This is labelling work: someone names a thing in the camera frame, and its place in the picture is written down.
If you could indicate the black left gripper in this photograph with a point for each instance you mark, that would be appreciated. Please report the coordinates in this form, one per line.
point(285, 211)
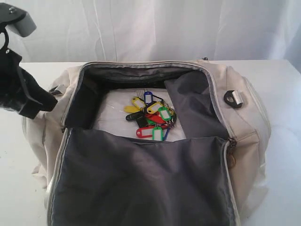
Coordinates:
point(12, 96)

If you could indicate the cream fabric duffel bag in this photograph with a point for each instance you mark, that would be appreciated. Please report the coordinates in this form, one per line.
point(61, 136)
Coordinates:
point(214, 177)

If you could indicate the bunch of colourful key tags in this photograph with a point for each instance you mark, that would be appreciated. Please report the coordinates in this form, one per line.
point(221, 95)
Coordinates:
point(153, 115)

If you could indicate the white garment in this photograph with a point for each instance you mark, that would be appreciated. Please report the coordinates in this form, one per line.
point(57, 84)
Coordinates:
point(112, 118)

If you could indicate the white backdrop curtain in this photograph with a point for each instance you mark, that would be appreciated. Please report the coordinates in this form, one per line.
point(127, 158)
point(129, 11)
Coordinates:
point(151, 30)

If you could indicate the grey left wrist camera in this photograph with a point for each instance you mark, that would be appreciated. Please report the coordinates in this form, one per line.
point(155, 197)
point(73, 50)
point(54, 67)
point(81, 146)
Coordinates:
point(16, 20)

